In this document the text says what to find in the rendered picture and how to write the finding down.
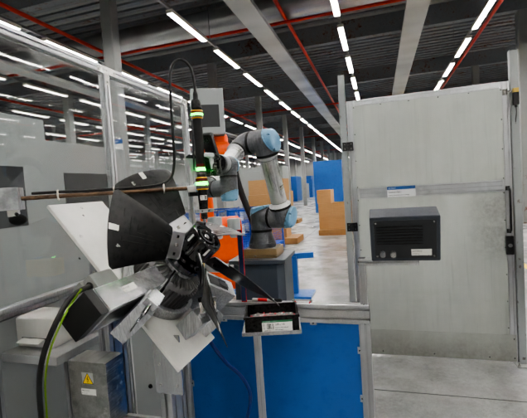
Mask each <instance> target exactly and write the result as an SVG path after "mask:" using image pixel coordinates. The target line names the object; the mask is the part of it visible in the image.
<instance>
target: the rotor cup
mask: <svg viewBox="0 0 527 418"><path fill-rule="evenodd" d="M193 234H194V236H193V237H192V238H191V239H190V240H189V241H188V239H189V238H190V237H191V236H192V235H193ZM205 234H207V235H208V236H209V237H210V239H207V238H206V237H205ZM219 248H220V241H219V239H218V237H217V236H216V234H215V233H214V232H213V231H212V230H211V229H210V228H208V227H207V226H205V225H203V224H201V223H196V224H194V225H193V226H192V227H191V228H190V229H189V230H188V231H187V232H186V233H185V239H184V242H183V246H182V249H181V256H180V258H179V260H175V259H170V258H169V260H170V261H171V262H172V263H173V265H174V266H175V267H176V268H177V269H179V270H180V271H181V272H182V273H184V274H185V275H189V276H197V275H198V274H197V272H195V267H197V252H198V253H200V255H201V260H203V264H204V263H205V262H206V261H208V259H209V258H210V257H211V256H212V255H213V254H215V253H216V252H217V251H218V250H219ZM208 250H210V251H209V252H208V253H207V254H206V255H205V256H203V255H204V254H205V253H206V252H207V251H208Z"/></svg>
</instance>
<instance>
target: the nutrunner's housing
mask: <svg viewBox="0 0 527 418"><path fill-rule="evenodd" d="M191 109H201V102H200V100H198V94H197V91H194V92H193V100H192V101H191ZM207 190H208V189H206V190H197V191H198V202H199V208H200V209H208V193H207ZM207 215H208V212H205V213H201V219H207V218H208V216H207Z"/></svg>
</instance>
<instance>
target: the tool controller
mask: <svg viewBox="0 0 527 418"><path fill-rule="evenodd" d="M369 220H370V247H371V259H372V260H373V261H382V260H440V259H441V216H440V213H439V211H438V209H437V207H401V208H384V209H370V217H369Z"/></svg>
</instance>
